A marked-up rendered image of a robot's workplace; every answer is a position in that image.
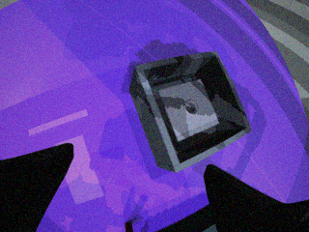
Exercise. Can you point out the dark red peg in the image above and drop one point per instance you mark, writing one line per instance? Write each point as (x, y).
(128, 227)

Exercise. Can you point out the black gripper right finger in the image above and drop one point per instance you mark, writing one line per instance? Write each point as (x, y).
(237, 207)

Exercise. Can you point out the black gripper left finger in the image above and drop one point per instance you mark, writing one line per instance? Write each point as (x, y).
(28, 184)

